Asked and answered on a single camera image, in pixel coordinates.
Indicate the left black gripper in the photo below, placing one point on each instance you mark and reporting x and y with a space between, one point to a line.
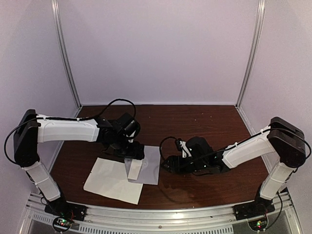
136 153

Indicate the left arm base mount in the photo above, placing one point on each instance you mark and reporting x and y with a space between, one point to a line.
64 221

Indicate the lower white paper sheet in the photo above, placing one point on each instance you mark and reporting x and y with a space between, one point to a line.
109 179

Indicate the aluminium frame post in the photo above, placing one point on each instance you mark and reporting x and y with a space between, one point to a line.
63 51
253 49

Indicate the grey envelope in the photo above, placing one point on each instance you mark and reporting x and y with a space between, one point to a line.
149 173

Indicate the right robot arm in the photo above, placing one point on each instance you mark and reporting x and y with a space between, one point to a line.
279 137

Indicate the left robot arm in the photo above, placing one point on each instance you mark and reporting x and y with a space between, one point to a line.
118 134

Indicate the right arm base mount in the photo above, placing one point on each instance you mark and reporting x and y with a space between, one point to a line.
256 214

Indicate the front aluminium rail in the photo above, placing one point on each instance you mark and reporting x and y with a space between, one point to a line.
209 220

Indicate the left aluminium frame post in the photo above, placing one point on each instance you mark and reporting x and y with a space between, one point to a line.
63 51

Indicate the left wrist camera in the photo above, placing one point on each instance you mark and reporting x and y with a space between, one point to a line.
130 131

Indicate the right aluminium frame post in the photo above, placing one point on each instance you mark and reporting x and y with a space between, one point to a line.
253 49

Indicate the white letter sheet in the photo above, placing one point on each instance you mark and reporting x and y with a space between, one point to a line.
133 167

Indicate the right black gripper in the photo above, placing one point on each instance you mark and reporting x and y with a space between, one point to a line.
179 166

